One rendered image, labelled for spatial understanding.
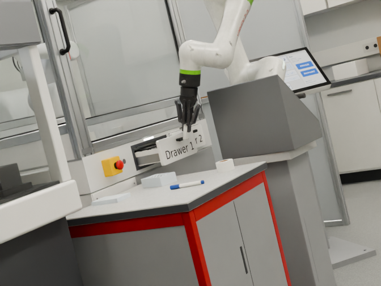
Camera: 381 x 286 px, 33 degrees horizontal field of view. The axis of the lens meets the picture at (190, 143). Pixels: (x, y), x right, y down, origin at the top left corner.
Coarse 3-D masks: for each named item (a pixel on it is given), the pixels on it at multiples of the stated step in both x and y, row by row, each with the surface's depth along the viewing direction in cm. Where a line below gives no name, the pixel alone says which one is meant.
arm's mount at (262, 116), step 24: (216, 96) 283; (240, 96) 275; (264, 96) 268; (288, 96) 267; (216, 120) 285; (240, 120) 277; (264, 120) 270; (288, 120) 264; (312, 120) 281; (240, 144) 280; (264, 144) 273; (288, 144) 266
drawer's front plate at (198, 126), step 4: (200, 124) 327; (192, 128) 320; (196, 128) 324; (200, 128) 327; (176, 132) 307; (180, 132) 310; (196, 132) 323; (200, 132) 326; (196, 136) 322; (200, 136) 326; (196, 140) 322; (204, 140) 328; (196, 144) 321; (200, 144) 324; (204, 144) 328
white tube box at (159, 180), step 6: (156, 174) 264; (162, 174) 261; (168, 174) 254; (174, 174) 256; (144, 180) 258; (150, 180) 255; (156, 180) 252; (162, 180) 251; (168, 180) 253; (174, 180) 255; (144, 186) 259; (150, 186) 256; (156, 186) 253
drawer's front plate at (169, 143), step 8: (176, 136) 282; (192, 136) 293; (160, 144) 271; (168, 144) 276; (176, 144) 281; (184, 144) 287; (192, 144) 292; (160, 152) 270; (168, 152) 275; (192, 152) 291; (160, 160) 271; (168, 160) 274; (176, 160) 279
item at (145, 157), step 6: (144, 150) 307; (150, 150) 275; (156, 150) 274; (138, 156) 279; (144, 156) 277; (150, 156) 276; (156, 156) 274; (138, 162) 279; (144, 162) 278; (150, 162) 276; (156, 162) 275
